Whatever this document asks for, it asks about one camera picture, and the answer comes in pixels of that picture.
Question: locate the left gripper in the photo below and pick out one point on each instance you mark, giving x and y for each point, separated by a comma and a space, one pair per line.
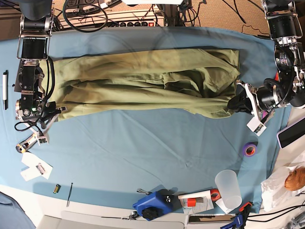
254, 101

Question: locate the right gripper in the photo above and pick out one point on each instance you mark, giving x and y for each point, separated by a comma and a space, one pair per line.
39, 119

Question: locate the olive green t-shirt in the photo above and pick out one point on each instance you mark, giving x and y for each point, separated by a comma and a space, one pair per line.
196, 80

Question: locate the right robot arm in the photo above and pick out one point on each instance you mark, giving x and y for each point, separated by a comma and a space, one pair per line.
35, 79

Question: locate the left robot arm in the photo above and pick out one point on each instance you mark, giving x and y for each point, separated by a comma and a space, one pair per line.
289, 88

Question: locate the purple glue tube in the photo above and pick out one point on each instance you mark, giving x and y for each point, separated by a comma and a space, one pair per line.
264, 114

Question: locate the orange grey utility knife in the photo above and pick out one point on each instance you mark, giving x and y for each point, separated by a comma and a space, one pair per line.
25, 145

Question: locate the smartphone in lilac case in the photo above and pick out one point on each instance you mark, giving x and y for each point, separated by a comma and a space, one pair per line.
290, 134

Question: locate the purple tape roll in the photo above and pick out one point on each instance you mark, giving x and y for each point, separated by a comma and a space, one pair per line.
249, 149

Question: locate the white marker pen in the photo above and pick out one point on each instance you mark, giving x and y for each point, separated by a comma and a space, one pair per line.
5, 89

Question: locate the small green battery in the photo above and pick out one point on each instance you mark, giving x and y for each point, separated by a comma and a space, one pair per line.
57, 188

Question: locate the blue table cloth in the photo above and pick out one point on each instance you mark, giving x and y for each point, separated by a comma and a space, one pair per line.
109, 155

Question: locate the brown round object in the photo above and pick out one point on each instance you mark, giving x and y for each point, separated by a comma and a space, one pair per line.
296, 179

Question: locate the translucent plastic cup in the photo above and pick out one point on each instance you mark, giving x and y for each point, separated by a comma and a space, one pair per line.
227, 184

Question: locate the white plastic bag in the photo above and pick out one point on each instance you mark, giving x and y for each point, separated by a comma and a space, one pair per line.
273, 189

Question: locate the red tape roll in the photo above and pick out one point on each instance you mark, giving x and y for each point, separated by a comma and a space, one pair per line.
215, 195

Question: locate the blue black clamp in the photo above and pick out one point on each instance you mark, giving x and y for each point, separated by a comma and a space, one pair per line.
239, 221

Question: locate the blue plastic device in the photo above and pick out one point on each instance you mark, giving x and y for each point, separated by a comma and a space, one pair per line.
153, 205

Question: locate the white power strip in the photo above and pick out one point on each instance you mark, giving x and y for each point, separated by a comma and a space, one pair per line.
146, 17

